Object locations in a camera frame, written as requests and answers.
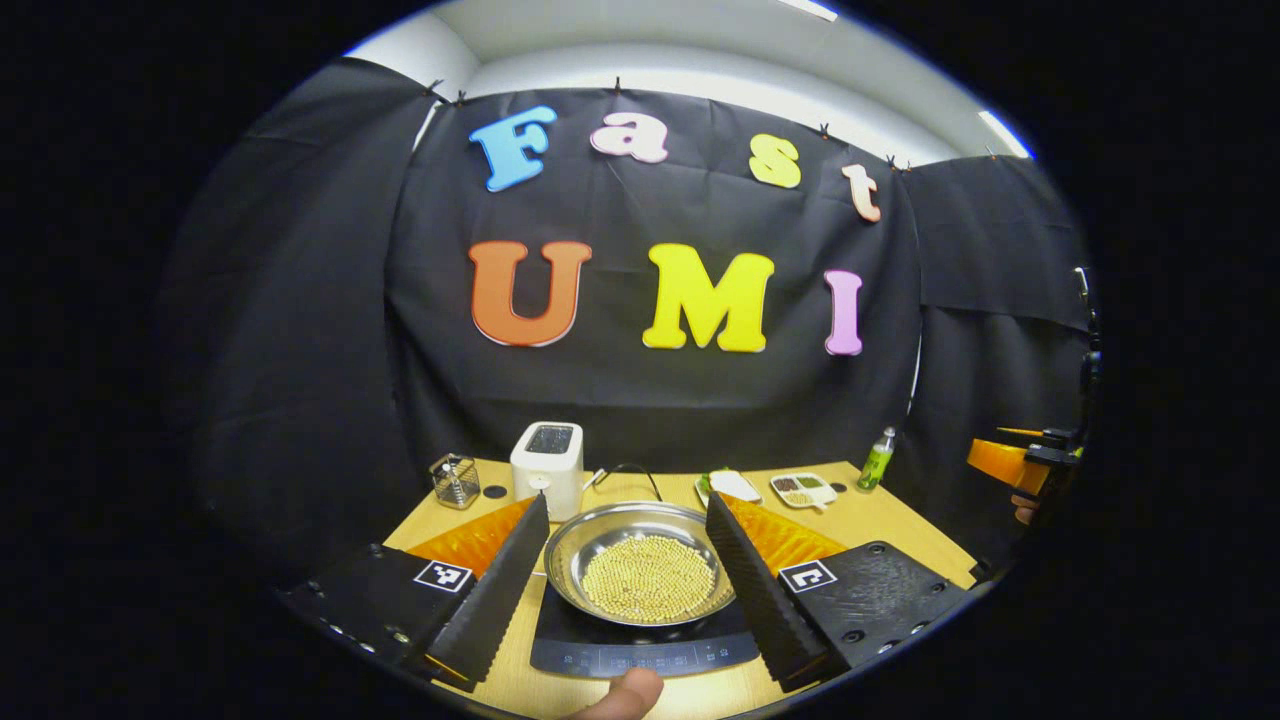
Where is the white toaster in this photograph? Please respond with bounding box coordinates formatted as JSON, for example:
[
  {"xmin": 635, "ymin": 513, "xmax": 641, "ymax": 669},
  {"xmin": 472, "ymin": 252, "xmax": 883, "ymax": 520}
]
[{"xmin": 509, "ymin": 421, "xmax": 585, "ymax": 522}]

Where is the small metal wire basket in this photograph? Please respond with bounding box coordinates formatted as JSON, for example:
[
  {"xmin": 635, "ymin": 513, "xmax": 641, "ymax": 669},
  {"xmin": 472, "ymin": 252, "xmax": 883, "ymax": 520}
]
[{"xmin": 430, "ymin": 453, "xmax": 482, "ymax": 511}]

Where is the black power cable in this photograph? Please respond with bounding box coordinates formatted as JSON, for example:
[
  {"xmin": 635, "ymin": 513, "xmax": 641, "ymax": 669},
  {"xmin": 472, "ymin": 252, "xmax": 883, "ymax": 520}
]
[{"xmin": 590, "ymin": 462, "xmax": 663, "ymax": 503}]

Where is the pile of soybeans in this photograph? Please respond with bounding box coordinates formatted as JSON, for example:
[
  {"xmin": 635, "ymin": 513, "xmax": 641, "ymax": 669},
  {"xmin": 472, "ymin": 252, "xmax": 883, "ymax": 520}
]
[{"xmin": 581, "ymin": 535, "xmax": 719, "ymax": 619}]

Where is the sandwich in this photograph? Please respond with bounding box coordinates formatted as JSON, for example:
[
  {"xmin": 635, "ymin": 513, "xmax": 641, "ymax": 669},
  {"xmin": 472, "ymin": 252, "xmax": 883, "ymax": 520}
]
[{"xmin": 708, "ymin": 470, "xmax": 763, "ymax": 504}]

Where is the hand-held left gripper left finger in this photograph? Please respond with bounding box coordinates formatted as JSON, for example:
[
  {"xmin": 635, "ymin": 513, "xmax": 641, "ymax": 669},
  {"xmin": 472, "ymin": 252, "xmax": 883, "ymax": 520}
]
[{"xmin": 275, "ymin": 492, "xmax": 551, "ymax": 694}]

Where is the green drink bottle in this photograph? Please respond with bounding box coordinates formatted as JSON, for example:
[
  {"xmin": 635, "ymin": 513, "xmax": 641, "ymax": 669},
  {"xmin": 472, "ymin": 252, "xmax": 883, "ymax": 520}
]
[{"xmin": 857, "ymin": 427, "xmax": 898, "ymax": 493}]

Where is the black induction cooktop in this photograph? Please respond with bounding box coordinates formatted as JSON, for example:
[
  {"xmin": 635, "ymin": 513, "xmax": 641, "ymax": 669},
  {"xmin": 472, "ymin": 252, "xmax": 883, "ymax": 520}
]
[{"xmin": 529, "ymin": 580, "xmax": 761, "ymax": 681}]

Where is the white divided dish of beans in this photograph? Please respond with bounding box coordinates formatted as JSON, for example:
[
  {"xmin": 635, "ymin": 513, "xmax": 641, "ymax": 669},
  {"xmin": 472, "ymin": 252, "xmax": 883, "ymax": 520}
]
[{"xmin": 769, "ymin": 472, "xmax": 839, "ymax": 511}]

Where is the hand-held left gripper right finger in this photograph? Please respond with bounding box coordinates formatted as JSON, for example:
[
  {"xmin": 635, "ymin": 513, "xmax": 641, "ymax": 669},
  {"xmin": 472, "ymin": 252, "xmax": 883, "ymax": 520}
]
[{"xmin": 705, "ymin": 490, "xmax": 976, "ymax": 694}]

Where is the steel pot with black handle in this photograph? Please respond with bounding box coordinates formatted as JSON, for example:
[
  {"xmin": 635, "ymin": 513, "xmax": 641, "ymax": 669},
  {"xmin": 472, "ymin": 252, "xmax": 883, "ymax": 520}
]
[{"xmin": 543, "ymin": 501, "xmax": 736, "ymax": 629}]

